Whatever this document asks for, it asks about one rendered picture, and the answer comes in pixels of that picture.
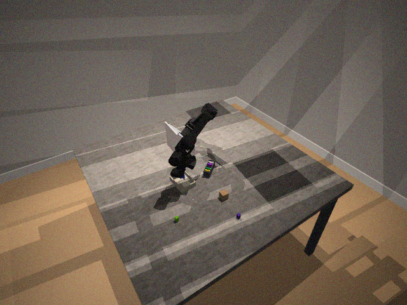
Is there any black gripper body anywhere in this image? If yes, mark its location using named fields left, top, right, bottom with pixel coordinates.
left=170, top=154, right=191, bottom=178

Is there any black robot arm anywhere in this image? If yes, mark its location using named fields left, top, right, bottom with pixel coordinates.
left=169, top=103, right=217, bottom=169

